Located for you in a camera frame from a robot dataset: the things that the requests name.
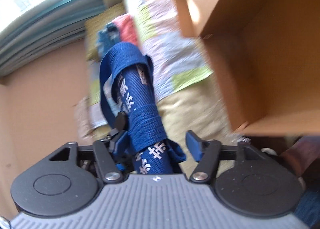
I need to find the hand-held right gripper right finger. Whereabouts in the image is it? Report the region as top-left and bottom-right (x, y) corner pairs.
(186, 129), (270, 184)

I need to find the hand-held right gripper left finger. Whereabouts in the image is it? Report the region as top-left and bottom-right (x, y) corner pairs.
(47, 111), (128, 184)

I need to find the blue printed shopping bag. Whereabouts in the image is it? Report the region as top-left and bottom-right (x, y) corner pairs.
(99, 42), (187, 176)

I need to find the brown cardboard box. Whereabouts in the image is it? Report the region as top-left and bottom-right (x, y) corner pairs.
(171, 0), (320, 137)

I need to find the patchwork quilt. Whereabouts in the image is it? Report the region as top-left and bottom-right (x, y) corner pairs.
(74, 0), (225, 139)

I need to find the blue patterned cloth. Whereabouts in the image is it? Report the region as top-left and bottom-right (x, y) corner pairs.
(96, 24), (122, 54)

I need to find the pink rolled towel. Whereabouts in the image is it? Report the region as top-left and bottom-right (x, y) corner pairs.
(114, 14), (142, 46)

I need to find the teal curtain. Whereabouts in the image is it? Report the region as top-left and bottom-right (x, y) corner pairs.
(0, 0), (107, 78)

